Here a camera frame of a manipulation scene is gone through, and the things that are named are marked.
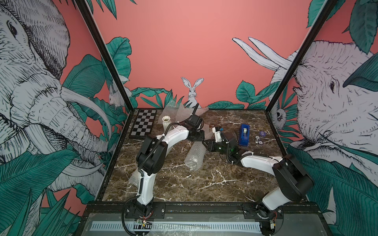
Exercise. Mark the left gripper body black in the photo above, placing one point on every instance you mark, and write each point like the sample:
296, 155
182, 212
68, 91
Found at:
199, 136

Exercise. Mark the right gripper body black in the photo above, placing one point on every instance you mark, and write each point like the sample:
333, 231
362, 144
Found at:
219, 148

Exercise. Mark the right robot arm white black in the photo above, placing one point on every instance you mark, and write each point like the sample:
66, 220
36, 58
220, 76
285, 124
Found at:
294, 182

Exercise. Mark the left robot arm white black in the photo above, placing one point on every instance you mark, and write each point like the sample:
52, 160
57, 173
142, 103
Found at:
154, 149

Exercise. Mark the crumpled bubble wrap pile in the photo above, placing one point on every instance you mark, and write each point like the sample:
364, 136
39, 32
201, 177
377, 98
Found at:
176, 112

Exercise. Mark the blue tape dispenser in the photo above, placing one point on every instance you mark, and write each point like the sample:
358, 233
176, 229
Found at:
244, 135

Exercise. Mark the small white ribbed vase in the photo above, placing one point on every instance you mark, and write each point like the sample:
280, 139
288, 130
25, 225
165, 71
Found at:
166, 121

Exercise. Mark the black white chessboard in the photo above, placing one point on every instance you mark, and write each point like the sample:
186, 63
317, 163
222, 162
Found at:
143, 124

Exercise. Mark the white slotted cable duct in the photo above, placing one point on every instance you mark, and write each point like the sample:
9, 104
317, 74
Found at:
113, 226

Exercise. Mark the black front mounting rail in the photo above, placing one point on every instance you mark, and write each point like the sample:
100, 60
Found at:
161, 210

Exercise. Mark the right black frame post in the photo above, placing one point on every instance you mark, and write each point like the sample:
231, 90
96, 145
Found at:
313, 32

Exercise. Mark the black frame post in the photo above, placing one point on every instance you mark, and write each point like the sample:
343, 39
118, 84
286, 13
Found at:
90, 22
313, 32

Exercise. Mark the left black frame post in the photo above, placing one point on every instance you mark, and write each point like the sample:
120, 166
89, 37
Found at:
90, 22

